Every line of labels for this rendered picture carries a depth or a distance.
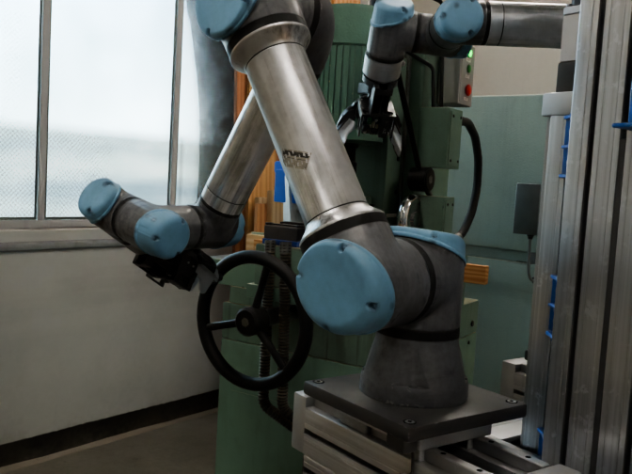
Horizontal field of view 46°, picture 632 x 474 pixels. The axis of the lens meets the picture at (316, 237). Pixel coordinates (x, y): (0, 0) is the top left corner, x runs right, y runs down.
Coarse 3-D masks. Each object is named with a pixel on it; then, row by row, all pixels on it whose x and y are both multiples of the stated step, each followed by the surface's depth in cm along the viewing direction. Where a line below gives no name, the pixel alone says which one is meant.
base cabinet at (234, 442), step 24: (240, 360) 175; (312, 360) 165; (240, 408) 176; (240, 432) 176; (264, 432) 172; (288, 432) 169; (216, 456) 180; (240, 456) 176; (264, 456) 172; (288, 456) 169
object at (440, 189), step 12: (432, 60) 188; (420, 72) 185; (420, 84) 185; (420, 96) 186; (408, 144) 188; (408, 156) 188; (408, 168) 188; (444, 180) 203; (408, 192) 188; (420, 192) 190; (432, 192) 196; (444, 192) 203
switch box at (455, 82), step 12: (444, 60) 191; (456, 60) 190; (444, 72) 191; (456, 72) 190; (444, 84) 192; (456, 84) 190; (468, 84) 195; (444, 96) 192; (456, 96) 190; (468, 96) 196
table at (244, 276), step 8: (216, 256) 183; (224, 256) 184; (248, 264) 173; (232, 272) 176; (240, 272) 174; (248, 272) 173; (224, 280) 177; (232, 280) 176; (240, 280) 174; (248, 280) 173; (248, 288) 161; (256, 288) 160; (464, 288) 166; (248, 296) 161; (464, 296) 167
